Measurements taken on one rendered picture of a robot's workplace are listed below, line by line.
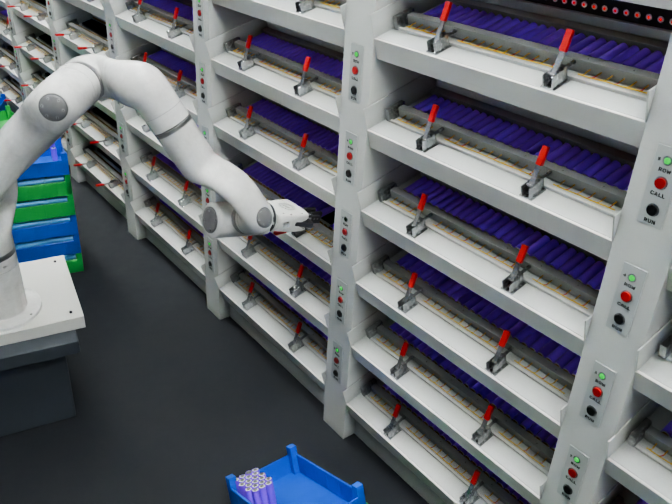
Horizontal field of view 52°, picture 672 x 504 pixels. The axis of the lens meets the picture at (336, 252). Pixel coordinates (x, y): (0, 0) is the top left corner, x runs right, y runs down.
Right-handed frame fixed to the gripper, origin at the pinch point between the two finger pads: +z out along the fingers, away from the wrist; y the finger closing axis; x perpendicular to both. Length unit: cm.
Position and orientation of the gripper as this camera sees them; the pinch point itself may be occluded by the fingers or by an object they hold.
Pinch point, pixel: (311, 215)
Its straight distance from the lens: 180.4
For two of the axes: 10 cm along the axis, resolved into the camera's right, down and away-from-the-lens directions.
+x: -2.7, 8.9, 3.7
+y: -6.4, -4.5, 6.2
